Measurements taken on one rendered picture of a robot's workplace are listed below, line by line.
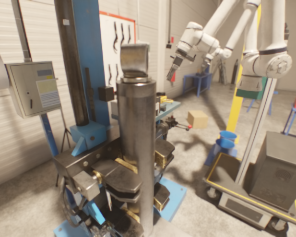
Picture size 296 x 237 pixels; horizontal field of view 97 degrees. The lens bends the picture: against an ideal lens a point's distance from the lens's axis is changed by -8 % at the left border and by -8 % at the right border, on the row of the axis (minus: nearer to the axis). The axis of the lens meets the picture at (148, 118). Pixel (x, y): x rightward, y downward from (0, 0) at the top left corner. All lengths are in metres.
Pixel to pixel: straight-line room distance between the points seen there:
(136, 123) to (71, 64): 0.48
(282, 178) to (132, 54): 1.55
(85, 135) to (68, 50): 0.47
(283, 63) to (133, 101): 0.95
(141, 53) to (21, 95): 0.95
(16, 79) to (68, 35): 0.57
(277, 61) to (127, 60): 0.90
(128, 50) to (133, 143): 0.47
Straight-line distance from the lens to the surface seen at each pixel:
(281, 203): 1.88
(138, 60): 0.70
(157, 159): 1.02
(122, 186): 0.79
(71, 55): 0.91
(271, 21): 1.20
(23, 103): 1.35
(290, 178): 1.70
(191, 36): 0.97
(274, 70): 1.19
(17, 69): 1.32
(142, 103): 0.70
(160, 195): 1.35
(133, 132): 0.76
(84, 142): 0.91
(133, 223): 1.22
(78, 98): 0.94
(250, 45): 1.99
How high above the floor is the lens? 1.59
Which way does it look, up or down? 23 degrees down
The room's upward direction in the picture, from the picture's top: straight up
